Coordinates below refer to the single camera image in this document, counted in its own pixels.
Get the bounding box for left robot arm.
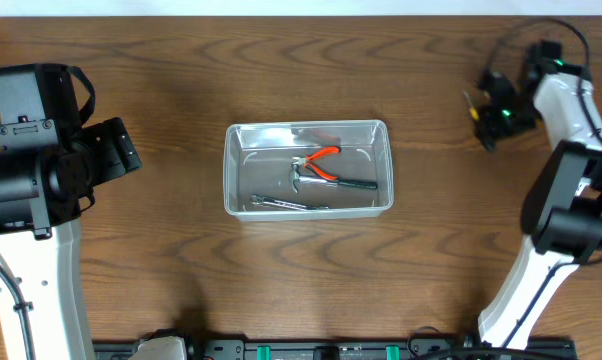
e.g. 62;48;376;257
0;63;141;359

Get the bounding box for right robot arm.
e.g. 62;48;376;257
473;40;602;350

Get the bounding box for silver ring spanner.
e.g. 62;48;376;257
250;194;329;211

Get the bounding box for clear plastic container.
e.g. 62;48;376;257
223;119;394;221

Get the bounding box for black yellow screwdriver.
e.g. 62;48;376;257
462;90;480;122

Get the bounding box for small claw hammer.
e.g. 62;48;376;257
290;165;378;193

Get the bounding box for red handled cutting pliers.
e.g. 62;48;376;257
292;146;341;181

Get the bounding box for black mounting rail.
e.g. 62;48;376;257
93;327;578;360

